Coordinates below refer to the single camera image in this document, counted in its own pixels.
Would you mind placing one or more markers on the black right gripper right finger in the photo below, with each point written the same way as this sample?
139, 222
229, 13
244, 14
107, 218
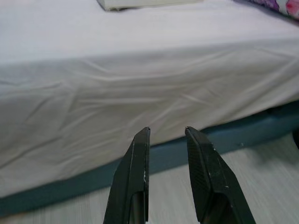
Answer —
217, 186

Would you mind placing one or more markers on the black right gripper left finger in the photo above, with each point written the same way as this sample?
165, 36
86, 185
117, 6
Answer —
130, 182

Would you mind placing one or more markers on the white paperback book blue lettering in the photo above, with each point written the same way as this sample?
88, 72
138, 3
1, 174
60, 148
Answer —
140, 3

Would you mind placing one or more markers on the mattress with cream sheet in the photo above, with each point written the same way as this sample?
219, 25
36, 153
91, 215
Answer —
116, 70

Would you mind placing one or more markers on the cream cartoon print comforter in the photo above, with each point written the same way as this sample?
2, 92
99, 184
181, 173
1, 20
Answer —
280, 5

